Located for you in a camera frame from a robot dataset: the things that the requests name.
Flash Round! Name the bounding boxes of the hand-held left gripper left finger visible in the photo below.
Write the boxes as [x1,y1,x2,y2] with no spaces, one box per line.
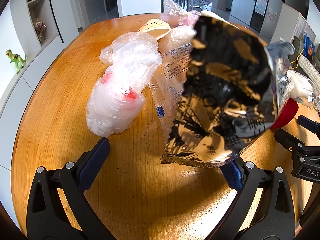
[26,137,118,240]

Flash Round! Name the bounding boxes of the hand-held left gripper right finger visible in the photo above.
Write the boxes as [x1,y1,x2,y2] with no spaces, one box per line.
[207,158,296,240]

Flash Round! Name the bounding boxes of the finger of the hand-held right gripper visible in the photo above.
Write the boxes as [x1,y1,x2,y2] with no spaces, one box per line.
[274,129,320,157]
[297,115,320,132]

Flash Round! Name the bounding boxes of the metallic foil snack bag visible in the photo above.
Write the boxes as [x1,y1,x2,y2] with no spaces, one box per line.
[160,15,296,168]

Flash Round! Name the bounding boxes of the clear bag with white item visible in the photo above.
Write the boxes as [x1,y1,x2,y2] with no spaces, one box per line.
[287,70,318,103]

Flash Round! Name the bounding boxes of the white ribbed keyboard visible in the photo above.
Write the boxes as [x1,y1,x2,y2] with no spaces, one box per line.
[297,55,320,80]

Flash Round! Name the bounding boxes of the crumpled clear bag red contents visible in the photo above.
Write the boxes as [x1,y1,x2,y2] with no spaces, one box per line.
[86,31,163,138]

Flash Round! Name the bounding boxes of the blue bag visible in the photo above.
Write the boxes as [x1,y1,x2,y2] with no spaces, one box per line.
[303,32,316,55]

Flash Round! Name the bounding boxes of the clear printed plastic wrapper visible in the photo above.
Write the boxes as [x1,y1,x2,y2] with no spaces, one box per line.
[149,25,198,155]

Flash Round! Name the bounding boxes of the green dinosaur toy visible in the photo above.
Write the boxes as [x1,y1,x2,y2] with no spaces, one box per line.
[5,49,27,74]

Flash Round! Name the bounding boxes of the white shelf cabinet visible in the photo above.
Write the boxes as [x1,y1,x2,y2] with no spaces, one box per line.
[10,0,64,49]

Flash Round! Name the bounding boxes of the open patterned umbrella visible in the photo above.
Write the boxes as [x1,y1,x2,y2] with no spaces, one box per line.
[191,0,215,12]

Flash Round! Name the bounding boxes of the clear plastic bag pink contents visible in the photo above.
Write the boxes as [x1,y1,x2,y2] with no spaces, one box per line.
[162,0,202,27]

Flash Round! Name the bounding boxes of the yellow cable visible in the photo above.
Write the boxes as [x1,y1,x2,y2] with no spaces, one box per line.
[291,50,304,69]

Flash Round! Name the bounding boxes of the wall calendar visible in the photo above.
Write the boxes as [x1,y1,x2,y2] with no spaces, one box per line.
[255,0,268,16]

